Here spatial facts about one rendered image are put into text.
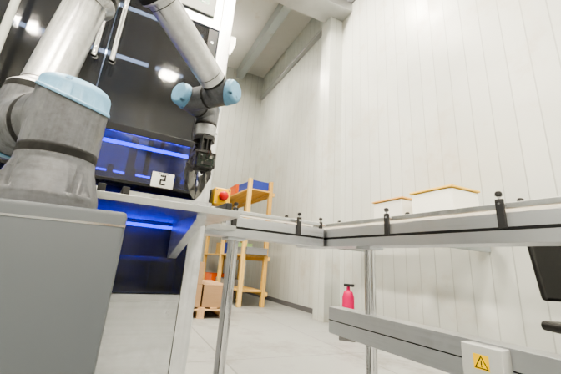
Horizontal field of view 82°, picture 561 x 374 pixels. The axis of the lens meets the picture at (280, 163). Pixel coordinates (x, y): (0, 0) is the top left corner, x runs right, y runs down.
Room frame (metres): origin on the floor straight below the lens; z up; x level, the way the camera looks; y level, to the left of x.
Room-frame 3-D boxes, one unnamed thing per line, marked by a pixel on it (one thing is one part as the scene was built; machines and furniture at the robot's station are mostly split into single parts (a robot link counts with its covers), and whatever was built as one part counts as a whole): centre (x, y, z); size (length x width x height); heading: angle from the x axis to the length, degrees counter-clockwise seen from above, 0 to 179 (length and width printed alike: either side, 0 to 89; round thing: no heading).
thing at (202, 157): (1.04, 0.27, 1.07); 0.09 x 0.08 x 0.12; 29
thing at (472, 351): (1.07, -0.65, 0.50); 0.12 x 0.05 x 0.09; 29
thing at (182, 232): (1.12, 0.31, 0.80); 0.34 x 0.03 x 0.13; 29
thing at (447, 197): (2.88, -1.52, 1.35); 0.46 x 0.38 x 0.26; 25
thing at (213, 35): (1.29, 0.37, 1.40); 0.05 x 0.01 x 0.80; 119
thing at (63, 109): (0.52, 0.38, 0.96); 0.13 x 0.12 x 0.14; 64
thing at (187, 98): (0.94, 0.30, 1.23); 0.11 x 0.11 x 0.08; 64
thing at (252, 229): (1.64, 0.07, 0.92); 0.69 x 0.15 x 0.16; 119
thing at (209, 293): (5.09, 1.12, 0.35); 1.19 x 0.85 x 0.70; 18
